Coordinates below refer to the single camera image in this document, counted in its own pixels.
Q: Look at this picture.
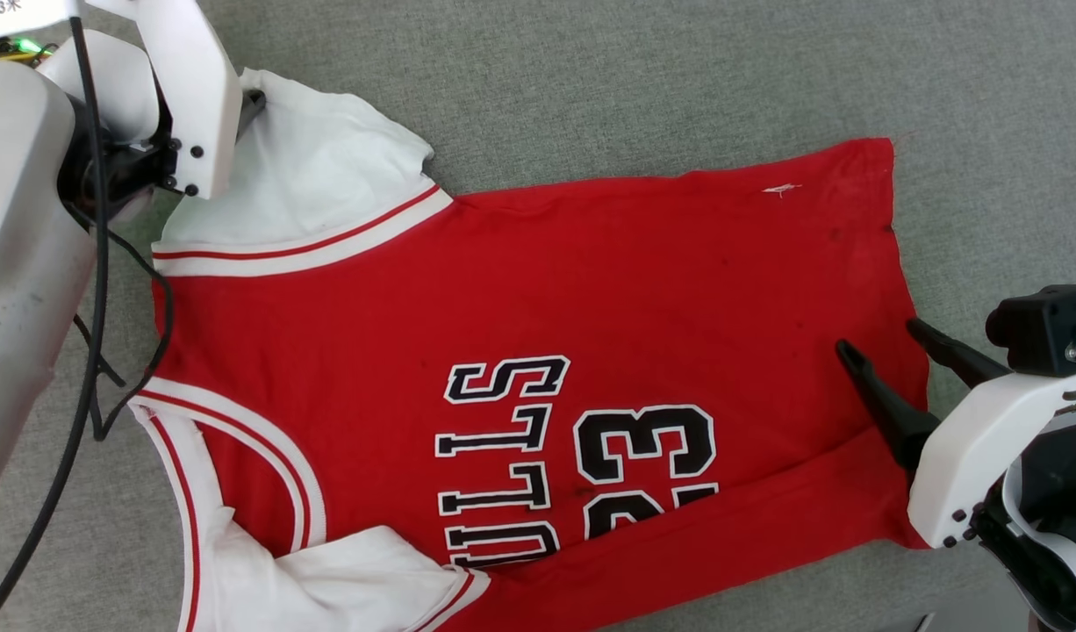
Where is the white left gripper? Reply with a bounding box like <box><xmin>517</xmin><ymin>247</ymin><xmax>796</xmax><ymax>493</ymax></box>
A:
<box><xmin>64</xmin><ymin>0</ymin><xmax>268</xmax><ymax>201</ymax></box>

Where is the long thin black cable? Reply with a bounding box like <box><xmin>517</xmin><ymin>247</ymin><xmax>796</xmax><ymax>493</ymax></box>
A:
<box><xmin>0</xmin><ymin>16</ymin><xmax>111</xmax><ymax>626</ymax></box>

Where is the white printed cable tag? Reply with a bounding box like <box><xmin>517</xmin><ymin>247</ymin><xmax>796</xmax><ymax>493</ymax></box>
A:
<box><xmin>0</xmin><ymin>0</ymin><xmax>81</xmax><ymax>41</ymax></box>

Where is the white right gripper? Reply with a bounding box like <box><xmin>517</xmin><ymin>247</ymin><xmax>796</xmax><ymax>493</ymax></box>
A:
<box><xmin>835</xmin><ymin>317</ymin><xmax>1076</xmax><ymax>550</ymax></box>

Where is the red and white basketball jersey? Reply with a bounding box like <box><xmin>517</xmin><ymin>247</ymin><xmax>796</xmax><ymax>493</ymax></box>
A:
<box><xmin>127</xmin><ymin>68</ymin><xmax>934</xmax><ymax>632</ymax></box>

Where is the looped thin black cable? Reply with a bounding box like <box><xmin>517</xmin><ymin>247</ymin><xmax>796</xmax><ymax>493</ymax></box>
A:
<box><xmin>62</xmin><ymin>200</ymin><xmax>174</xmax><ymax>442</ymax></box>

